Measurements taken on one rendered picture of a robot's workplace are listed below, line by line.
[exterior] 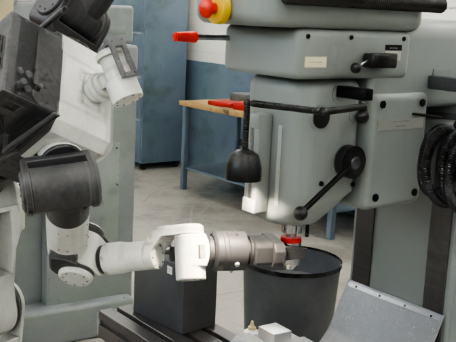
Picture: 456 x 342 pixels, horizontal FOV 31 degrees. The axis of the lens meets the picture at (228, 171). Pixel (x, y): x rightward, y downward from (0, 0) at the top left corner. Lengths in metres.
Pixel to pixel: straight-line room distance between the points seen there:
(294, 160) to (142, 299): 0.82
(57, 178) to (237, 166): 0.35
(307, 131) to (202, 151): 7.61
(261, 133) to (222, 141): 7.27
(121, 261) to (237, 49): 0.53
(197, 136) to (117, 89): 7.70
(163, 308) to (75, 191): 0.75
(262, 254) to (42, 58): 0.62
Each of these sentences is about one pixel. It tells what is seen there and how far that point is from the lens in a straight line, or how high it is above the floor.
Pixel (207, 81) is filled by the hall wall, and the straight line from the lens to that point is 9.18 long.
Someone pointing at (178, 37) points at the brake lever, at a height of 1.70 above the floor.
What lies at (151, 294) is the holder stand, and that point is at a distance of 2.34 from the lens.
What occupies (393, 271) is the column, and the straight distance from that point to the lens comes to 2.18.
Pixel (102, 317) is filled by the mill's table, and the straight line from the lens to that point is 2.42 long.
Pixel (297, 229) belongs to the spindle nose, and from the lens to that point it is 1.85.
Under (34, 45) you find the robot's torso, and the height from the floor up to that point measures 1.67.
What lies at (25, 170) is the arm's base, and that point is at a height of 1.44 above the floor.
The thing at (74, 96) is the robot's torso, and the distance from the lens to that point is 1.74.
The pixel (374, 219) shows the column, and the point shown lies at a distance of 2.20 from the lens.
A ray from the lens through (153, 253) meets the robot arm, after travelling 1.83.
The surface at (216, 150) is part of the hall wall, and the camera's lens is 9.10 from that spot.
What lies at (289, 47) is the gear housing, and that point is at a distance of 1.65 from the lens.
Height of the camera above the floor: 1.76
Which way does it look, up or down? 11 degrees down
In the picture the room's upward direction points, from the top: 3 degrees clockwise
